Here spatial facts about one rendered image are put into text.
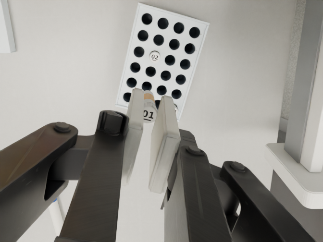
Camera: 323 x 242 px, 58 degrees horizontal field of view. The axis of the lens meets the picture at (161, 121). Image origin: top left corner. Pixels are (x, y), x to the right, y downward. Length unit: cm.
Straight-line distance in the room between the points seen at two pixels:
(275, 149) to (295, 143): 3
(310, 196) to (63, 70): 32
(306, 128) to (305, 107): 2
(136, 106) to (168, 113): 2
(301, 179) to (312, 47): 13
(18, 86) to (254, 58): 32
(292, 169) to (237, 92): 14
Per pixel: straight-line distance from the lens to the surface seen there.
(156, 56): 34
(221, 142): 43
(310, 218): 92
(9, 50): 41
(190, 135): 15
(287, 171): 33
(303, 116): 33
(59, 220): 49
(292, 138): 35
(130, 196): 47
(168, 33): 35
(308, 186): 31
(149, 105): 19
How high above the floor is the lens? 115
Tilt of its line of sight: 70 degrees down
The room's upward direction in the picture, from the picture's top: 175 degrees clockwise
